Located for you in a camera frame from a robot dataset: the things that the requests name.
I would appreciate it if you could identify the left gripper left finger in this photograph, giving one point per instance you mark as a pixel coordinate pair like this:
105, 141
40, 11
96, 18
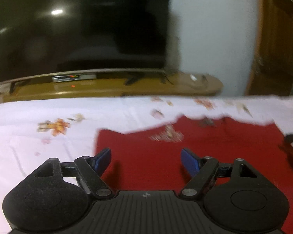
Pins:
57, 195

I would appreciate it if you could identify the white floral bed sheet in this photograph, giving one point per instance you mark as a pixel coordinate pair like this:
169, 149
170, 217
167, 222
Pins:
33, 131

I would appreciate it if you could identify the black curved television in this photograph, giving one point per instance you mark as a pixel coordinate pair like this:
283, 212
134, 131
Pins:
41, 37

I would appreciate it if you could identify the small white object on console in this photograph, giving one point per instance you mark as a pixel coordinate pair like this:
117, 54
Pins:
193, 77

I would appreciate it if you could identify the dark wooden door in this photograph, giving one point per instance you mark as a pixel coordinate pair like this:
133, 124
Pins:
272, 66

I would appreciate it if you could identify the red small garment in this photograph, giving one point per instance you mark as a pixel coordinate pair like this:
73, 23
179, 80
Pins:
151, 159

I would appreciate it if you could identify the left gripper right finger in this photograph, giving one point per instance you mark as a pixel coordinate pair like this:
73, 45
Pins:
233, 197

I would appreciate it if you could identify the wooden TV console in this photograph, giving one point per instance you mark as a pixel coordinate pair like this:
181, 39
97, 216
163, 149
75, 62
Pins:
113, 85

